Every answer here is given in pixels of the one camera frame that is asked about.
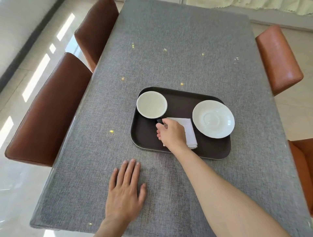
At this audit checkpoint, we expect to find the white saucer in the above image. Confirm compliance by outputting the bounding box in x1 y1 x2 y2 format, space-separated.
192 100 235 139

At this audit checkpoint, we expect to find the person's right hand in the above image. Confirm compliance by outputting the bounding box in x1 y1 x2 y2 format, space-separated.
156 118 190 154

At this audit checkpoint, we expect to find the brown leather chair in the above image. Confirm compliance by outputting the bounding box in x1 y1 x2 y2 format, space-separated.
288 138 313 218
74 0 119 73
255 25 304 96
4 52 93 167

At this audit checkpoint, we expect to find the white cup with black handle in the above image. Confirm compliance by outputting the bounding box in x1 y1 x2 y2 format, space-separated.
136 91 169 126

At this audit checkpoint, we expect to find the white folded napkin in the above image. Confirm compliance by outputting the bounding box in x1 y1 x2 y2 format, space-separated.
163 117 198 149

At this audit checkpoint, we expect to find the person's left hand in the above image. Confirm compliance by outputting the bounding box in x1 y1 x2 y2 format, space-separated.
105 158 147 221

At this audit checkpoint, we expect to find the grey tablecloth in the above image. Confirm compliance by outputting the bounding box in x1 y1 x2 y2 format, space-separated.
29 0 312 237

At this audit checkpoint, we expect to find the dark brown serving tray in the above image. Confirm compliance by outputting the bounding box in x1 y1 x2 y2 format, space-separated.
130 86 232 160

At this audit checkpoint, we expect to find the pale sheer curtain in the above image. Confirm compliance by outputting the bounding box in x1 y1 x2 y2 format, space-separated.
189 0 313 15

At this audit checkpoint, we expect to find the person's left forearm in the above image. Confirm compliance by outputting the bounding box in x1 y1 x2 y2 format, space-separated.
93 217 137 237

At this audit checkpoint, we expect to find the person's right forearm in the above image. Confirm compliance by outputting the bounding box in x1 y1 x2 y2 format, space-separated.
171 144 291 237

